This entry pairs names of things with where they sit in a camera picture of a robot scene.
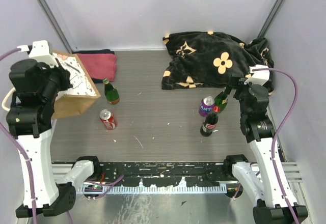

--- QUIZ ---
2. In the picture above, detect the green glass bottle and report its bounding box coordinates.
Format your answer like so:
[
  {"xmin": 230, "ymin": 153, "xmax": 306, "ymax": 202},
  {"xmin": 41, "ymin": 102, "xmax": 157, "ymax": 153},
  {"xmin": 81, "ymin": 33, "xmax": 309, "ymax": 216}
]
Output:
[
  {"xmin": 102, "ymin": 78, "xmax": 120, "ymax": 104},
  {"xmin": 214, "ymin": 88, "xmax": 228, "ymax": 112}
]

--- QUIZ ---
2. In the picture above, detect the brown canvas bag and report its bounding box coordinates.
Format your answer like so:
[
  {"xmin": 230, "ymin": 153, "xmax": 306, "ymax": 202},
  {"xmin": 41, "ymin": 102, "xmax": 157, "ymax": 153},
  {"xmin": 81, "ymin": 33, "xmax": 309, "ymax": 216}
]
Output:
[{"xmin": 2, "ymin": 50, "xmax": 101, "ymax": 120}]

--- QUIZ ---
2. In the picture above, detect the dark cola bottle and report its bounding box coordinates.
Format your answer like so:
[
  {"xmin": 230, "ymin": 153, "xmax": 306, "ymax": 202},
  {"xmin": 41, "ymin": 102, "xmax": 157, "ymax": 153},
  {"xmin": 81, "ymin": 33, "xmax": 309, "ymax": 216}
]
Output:
[{"xmin": 200, "ymin": 106, "xmax": 220, "ymax": 137}]

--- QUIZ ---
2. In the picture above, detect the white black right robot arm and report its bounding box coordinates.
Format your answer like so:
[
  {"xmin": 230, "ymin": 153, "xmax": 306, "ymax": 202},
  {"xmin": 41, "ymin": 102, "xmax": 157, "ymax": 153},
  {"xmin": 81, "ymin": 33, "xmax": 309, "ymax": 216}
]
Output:
[{"xmin": 223, "ymin": 76, "xmax": 308, "ymax": 223}]

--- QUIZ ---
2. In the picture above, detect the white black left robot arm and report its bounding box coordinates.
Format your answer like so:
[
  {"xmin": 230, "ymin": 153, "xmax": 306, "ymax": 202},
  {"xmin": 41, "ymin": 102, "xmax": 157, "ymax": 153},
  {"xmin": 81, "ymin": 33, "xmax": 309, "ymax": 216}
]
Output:
[{"xmin": 4, "ymin": 59, "xmax": 102, "ymax": 218}]

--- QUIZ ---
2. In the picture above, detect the purple soda can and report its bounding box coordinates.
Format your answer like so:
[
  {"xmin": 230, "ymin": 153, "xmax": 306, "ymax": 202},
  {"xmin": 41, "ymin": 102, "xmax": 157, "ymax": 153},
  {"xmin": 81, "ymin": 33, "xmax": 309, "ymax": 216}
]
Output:
[{"xmin": 199, "ymin": 96, "xmax": 215, "ymax": 117}]

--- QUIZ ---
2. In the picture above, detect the black floral blanket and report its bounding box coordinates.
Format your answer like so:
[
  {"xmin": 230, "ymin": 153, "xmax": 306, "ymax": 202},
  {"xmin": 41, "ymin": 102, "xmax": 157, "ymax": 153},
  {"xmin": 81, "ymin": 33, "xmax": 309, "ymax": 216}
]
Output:
[{"xmin": 161, "ymin": 32, "xmax": 275, "ymax": 90}]

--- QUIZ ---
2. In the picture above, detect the red folded cloth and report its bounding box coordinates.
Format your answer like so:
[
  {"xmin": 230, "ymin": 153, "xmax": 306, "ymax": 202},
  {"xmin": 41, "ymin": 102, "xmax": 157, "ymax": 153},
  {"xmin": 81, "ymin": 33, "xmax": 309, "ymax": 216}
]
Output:
[{"xmin": 76, "ymin": 52, "xmax": 118, "ymax": 82}]

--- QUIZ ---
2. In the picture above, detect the dark navy folded cloth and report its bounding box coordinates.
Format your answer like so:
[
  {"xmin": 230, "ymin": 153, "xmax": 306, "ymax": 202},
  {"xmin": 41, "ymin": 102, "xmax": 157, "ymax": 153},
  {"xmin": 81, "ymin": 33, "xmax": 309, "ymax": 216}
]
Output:
[{"xmin": 72, "ymin": 49, "xmax": 116, "ymax": 84}]

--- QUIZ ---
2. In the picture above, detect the red soda can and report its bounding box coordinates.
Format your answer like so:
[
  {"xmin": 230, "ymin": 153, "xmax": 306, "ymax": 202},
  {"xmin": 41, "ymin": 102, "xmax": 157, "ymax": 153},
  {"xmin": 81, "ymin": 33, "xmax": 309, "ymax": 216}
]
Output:
[{"xmin": 99, "ymin": 109, "xmax": 117, "ymax": 129}]

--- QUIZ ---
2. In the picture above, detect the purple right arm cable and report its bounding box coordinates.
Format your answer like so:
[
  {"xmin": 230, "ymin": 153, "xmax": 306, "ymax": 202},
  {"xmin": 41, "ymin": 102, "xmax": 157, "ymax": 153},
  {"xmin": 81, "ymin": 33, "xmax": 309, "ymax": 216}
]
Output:
[{"xmin": 252, "ymin": 67, "xmax": 301, "ymax": 224}]

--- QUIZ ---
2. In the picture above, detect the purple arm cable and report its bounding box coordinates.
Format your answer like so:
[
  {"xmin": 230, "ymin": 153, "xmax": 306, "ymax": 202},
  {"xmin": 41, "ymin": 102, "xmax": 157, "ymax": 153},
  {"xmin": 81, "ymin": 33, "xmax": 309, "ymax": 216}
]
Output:
[
  {"xmin": 252, "ymin": 67, "xmax": 301, "ymax": 224},
  {"xmin": 0, "ymin": 47, "xmax": 39, "ymax": 224}
]

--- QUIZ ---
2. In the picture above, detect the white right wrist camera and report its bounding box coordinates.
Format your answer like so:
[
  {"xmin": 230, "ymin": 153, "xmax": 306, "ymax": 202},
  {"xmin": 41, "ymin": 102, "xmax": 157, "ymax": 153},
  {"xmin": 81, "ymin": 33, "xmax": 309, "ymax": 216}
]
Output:
[{"xmin": 244, "ymin": 65, "xmax": 270, "ymax": 86}]

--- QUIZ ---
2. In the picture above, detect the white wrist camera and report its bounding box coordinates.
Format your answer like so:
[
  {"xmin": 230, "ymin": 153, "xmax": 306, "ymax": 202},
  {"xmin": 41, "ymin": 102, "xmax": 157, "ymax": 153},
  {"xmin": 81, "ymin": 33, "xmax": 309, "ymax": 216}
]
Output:
[
  {"xmin": 17, "ymin": 40, "xmax": 59, "ymax": 67},
  {"xmin": 244, "ymin": 65, "xmax": 270, "ymax": 86}
]

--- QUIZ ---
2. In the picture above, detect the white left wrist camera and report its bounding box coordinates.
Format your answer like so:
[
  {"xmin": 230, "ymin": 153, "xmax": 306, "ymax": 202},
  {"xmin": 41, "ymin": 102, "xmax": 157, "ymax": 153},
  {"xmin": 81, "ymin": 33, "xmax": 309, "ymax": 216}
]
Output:
[{"xmin": 17, "ymin": 40, "xmax": 59, "ymax": 67}]

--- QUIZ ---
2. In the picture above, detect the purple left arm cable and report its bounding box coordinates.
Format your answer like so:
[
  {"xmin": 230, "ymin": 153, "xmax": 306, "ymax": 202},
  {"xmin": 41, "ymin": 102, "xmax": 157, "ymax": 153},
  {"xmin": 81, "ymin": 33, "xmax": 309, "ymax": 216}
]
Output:
[{"xmin": 0, "ymin": 47, "xmax": 39, "ymax": 224}]

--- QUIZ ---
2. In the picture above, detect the white slotted cable duct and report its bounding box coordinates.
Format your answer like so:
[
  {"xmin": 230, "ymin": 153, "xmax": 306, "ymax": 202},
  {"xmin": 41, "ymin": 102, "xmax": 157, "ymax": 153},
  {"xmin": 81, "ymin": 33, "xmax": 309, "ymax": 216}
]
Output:
[{"xmin": 77, "ymin": 185, "xmax": 228, "ymax": 194}]

